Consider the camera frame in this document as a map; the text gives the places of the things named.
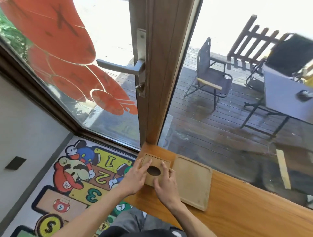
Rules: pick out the person's right hand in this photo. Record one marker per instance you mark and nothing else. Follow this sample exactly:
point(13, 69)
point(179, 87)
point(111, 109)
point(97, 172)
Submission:
point(167, 190)

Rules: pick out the person's left hand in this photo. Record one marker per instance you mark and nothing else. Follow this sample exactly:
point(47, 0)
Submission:
point(133, 179)

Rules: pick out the square wooden tray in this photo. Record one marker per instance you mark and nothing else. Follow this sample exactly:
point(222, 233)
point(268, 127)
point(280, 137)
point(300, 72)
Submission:
point(193, 180)

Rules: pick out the wooden tissue box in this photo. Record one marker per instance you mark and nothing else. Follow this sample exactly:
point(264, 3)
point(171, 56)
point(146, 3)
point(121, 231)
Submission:
point(157, 162)

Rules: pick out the person's left forearm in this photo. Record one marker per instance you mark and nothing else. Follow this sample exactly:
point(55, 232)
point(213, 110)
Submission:
point(90, 214)

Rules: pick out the person's right forearm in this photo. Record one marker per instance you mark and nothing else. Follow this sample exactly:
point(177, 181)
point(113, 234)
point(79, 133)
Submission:
point(193, 224)

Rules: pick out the person's grey trousers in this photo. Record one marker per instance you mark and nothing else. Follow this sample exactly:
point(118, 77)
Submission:
point(129, 219)

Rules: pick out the cartoon hopscotch rug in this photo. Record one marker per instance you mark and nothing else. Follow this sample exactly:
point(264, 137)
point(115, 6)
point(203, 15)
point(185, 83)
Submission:
point(80, 178)

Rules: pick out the long wooden table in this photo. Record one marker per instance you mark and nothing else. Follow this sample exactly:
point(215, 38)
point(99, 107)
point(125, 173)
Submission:
point(244, 207)

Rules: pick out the dark folding chair wooden armrests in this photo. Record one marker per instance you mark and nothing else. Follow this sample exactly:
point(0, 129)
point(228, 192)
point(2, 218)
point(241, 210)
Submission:
point(204, 56)
point(283, 168)

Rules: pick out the grey outdoor folding table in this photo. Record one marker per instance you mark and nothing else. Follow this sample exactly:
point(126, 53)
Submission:
point(283, 97)

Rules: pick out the red window sticker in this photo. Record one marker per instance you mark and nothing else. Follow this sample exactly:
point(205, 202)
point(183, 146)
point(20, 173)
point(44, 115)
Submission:
point(61, 36)

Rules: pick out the dark ashtray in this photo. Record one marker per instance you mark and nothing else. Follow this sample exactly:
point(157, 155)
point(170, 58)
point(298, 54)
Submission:
point(304, 96)

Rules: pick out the brown wooden picket fence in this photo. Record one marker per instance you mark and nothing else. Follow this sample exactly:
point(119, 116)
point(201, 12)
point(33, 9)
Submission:
point(247, 41)

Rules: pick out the black folding chair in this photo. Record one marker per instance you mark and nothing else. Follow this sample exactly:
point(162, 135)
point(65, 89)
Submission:
point(291, 53)

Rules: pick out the black wall socket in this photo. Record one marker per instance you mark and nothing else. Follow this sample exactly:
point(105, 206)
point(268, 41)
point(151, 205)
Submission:
point(15, 163)

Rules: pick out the wooden door frame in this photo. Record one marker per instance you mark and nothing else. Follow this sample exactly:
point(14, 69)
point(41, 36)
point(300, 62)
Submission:
point(163, 61)

